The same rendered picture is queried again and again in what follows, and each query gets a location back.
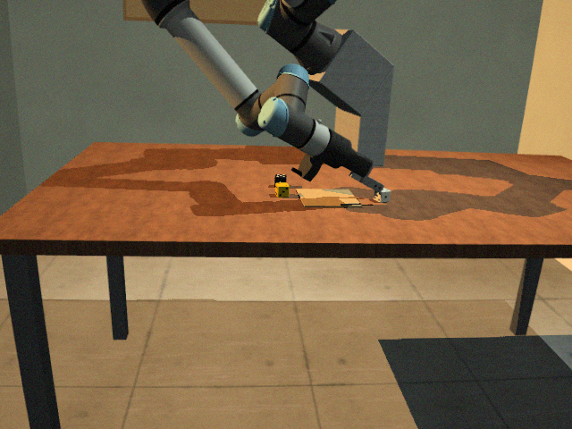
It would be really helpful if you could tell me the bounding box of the tan square mat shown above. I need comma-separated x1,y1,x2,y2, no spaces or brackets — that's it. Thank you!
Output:
296,189,362,207

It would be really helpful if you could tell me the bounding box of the white die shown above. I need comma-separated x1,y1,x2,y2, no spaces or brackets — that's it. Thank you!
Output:
374,188,391,203

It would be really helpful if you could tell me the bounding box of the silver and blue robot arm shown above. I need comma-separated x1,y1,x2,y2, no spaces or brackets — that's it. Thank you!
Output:
141,0,341,148

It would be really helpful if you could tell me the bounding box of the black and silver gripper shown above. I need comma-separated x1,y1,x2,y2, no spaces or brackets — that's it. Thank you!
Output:
291,120,384,193

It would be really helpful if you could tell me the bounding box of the yellow die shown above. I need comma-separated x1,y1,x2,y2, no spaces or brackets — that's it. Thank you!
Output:
275,183,290,198

